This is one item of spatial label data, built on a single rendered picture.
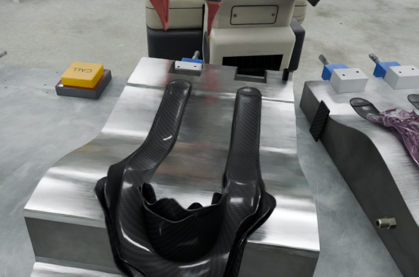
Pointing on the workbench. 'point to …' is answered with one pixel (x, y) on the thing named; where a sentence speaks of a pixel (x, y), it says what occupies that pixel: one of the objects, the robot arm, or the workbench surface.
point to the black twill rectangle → (323, 111)
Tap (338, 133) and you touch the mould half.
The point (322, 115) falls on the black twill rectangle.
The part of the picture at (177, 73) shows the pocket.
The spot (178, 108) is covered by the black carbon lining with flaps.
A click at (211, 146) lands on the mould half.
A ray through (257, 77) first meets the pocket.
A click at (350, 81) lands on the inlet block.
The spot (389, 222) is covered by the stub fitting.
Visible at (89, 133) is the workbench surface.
